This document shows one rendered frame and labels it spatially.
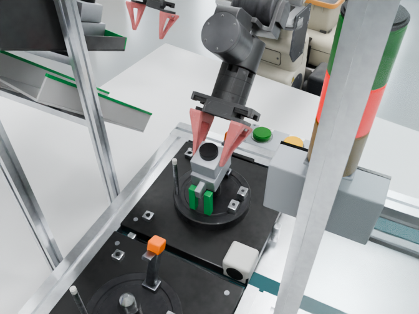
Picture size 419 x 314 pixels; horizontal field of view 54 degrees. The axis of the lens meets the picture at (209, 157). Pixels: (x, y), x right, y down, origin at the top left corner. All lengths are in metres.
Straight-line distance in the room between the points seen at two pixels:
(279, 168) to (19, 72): 0.51
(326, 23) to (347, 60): 1.33
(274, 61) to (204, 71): 0.26
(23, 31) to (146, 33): 2.80
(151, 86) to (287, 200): 0.83
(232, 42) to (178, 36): 2.76
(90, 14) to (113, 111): 0.17
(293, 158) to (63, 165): 0.68
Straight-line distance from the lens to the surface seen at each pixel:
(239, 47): 0.59
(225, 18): 0.59
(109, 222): 0.77
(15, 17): 0.60
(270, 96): 1.19
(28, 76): 0.80
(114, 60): 3.08
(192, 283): 0.66
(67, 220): 0.91
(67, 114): 0.75
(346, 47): 0.31
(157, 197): 0.76
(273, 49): 1.39
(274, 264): 0.75
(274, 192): 0.47
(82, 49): 0.64
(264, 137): 0.88
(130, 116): 0.82
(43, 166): 1.04
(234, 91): 0.63
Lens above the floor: 1.55
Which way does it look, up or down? 44 degrees down
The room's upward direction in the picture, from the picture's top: straight up
